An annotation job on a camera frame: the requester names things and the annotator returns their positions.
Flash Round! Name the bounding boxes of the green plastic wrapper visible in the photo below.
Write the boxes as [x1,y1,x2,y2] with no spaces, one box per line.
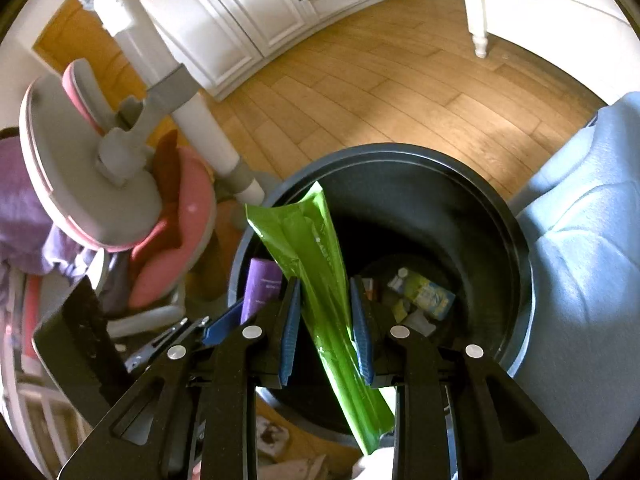
[245,182,395,455]

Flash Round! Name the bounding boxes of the black trash bin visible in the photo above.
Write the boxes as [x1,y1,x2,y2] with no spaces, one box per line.
[226,142,534,449]

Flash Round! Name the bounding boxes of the white bed frame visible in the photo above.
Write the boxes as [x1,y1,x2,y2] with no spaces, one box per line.
[464,0,639,104]

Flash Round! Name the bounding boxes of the pink grey chair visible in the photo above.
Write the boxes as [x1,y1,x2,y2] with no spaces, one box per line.
[20,58,217,339]

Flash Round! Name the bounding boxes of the blue tablecloth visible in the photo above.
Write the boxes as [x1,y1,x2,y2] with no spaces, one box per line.
[510,92,639,479]

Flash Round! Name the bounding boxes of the white built-in wardrobe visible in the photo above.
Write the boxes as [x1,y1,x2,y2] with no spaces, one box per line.
[140,0,381,99]

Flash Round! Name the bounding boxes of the blue green milk carton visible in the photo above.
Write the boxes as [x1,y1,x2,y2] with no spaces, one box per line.
[388,268,456,321]

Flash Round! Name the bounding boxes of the purple wrapper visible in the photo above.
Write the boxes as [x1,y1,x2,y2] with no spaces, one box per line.
[241,258,283,324]

